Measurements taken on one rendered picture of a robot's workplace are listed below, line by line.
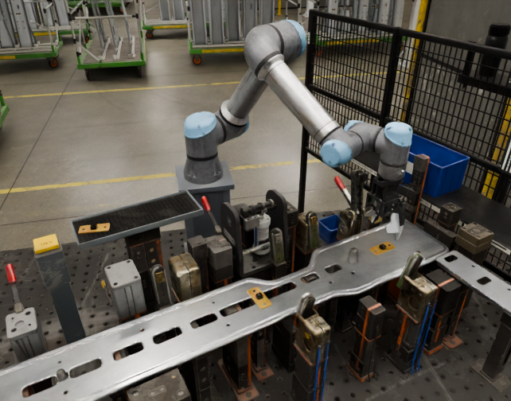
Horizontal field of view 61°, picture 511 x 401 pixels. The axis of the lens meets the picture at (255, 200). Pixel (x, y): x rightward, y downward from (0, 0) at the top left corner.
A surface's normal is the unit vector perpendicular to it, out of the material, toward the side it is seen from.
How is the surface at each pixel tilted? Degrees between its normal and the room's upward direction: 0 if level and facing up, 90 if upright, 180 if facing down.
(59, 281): 90
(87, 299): 0
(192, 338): 0
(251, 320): 0
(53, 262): 90
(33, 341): 90
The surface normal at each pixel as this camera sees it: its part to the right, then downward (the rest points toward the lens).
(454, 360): 0.00, -0.85
